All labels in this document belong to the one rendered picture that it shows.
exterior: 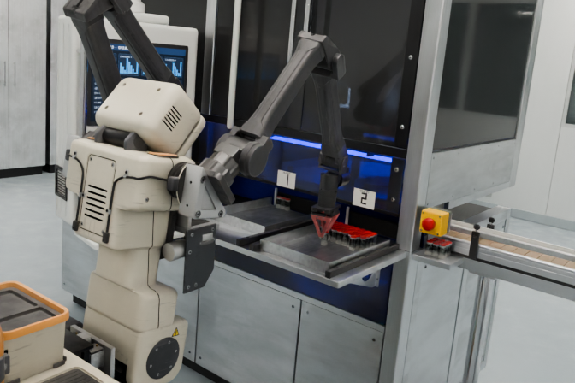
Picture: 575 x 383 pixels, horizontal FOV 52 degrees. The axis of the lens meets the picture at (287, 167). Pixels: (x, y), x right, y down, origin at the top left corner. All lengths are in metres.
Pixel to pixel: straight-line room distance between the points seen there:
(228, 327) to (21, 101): 4.55
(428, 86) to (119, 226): 1.03
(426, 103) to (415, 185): 0.26
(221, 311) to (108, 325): 1.09
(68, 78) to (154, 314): 1.04
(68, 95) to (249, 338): 1.18
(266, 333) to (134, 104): 1.31
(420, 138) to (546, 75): 4.69
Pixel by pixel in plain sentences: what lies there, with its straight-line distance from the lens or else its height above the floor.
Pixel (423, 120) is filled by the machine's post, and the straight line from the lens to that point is 1.87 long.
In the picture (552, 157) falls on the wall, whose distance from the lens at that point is 6.51.
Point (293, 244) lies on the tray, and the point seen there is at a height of 0.88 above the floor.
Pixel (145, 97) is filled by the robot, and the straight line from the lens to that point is 1.38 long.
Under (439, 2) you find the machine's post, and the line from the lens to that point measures 1.88.
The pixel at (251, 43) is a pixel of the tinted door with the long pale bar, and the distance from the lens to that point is 2.30.
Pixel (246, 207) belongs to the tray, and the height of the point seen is 0.89.
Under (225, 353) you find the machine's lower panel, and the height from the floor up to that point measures 0.21.
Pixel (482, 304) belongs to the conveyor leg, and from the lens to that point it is 2.06.
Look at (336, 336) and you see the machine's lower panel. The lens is 2.20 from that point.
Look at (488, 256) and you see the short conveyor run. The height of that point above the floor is 0.91.
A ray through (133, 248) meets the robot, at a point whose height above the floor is 1.01.
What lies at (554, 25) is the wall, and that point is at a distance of 6.54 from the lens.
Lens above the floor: 1.47
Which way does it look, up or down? 11 degrees down
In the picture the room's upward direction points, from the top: 5 degrees clockwise
